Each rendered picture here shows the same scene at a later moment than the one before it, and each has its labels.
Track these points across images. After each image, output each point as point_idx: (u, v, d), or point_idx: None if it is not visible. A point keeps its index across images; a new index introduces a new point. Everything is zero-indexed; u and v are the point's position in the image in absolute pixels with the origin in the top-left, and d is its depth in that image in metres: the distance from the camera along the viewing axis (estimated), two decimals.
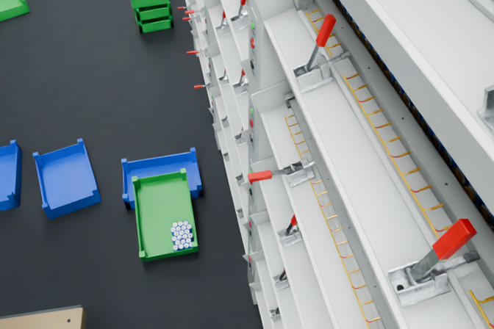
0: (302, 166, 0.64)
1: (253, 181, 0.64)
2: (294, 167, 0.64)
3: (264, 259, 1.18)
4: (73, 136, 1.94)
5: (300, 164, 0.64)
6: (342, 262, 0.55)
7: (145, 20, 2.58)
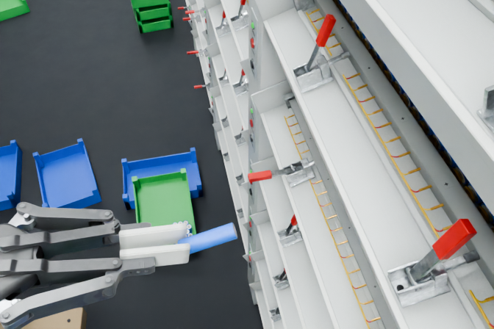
0: (302, 166, 0.64)
1: (253, 181, 0.64)
2: (294, 167, 0.64)
3: (264, 259, 1.18)
4: (73, 136, 1.94)
5: (300, 164, 0.64)
6: (342, 262, 0.55)
7: (145, 20, 2.58)
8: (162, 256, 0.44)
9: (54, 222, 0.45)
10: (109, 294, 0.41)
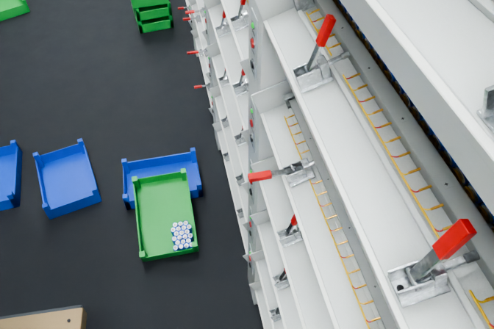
0: (302, 166, 0.64)
1: (253, 181, 0.64)
2: (294, 167, 0.64)
3: (264, 259, 1.18)
4: (73, 136, 1.94)
5: (300, 164, 0.64)
6: (342, 262, 0.55)
7: (145, 20, 2.58)
8: None
9: None
10: None
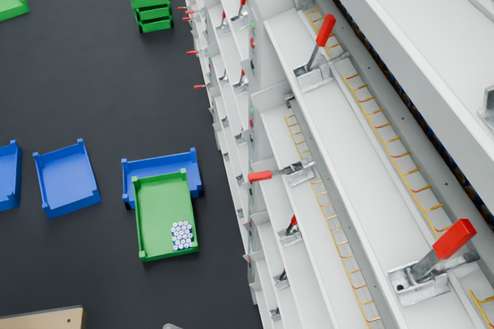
0: (302, 166, 0.64)
1: (253, 181, 0.64)
2: (294, 167, 0.64)
3: (264, 259, 1.18)
4: (73, 136, 1.94)
5: (300, 164, 0.64)
6: (342, 262, 0.55)
7: (145, 20, 2.58)
8: None
9: None
10: None
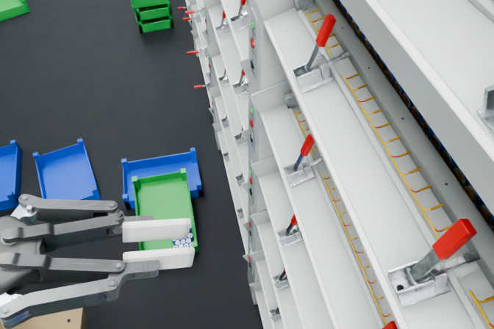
0: (314, 164, 0.64)
1: (310, 142, 0.60)
2: None
3: (264, 259, 1.18)
4: (73, 136, 1.94)
5: (312, 162, 0.65)
6: (357, 257, 0.55)
7: (145, 20, 2.58)
8: (162, 229, 0.47)
9: (49, 296, 0.39)
10: (112, 205, 0.47)
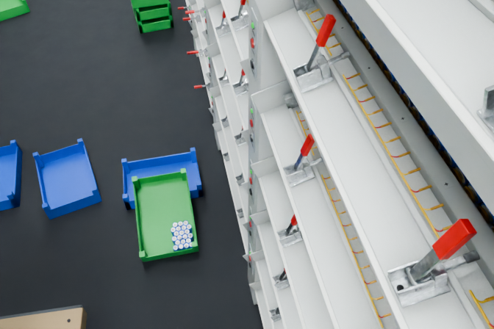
0: (314, 164, 0.64)
1: (310, 142, 0.60)
2: None
3: (264, 259, 1.18)
4: (73, 136, 1.94)
5: (312, 162, 0.65)
6: (355, 258, 0.55)
7: (145, 20, 2.58)
8: None
9: None
10: None
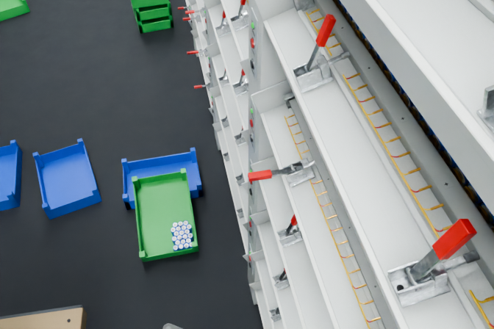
0: (302, 166, 0.64)
1: (253, 180, 0.64)
2: (294, 167, 0.64)
3: (264, 259, 1.18)
4: (73, 136, 1.94)
5: (300, 164, 0.64)
6: (342, 262, 0.55)
7: (145, 20, 2.58)
8: None
9: None
10: None
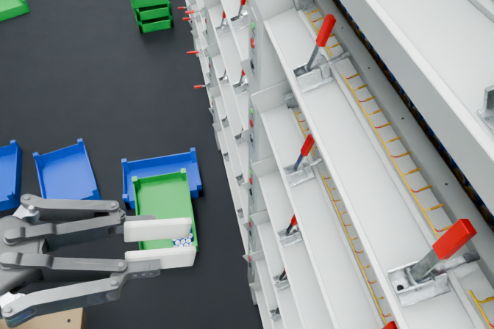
0: (314, 164, 0.64)
1: (311, 142, 0.60)
2: None
3: (264, 259, 1.18)
4: (73, 136, 1.94)
5: (312, 162, 0.65)
6: (357, 257, 0.55)
7: (145, 20, 2.58)
8: (163, 228, 0.47)
9: (51, 295, 0.39)
10: (113, 205, 0.47)
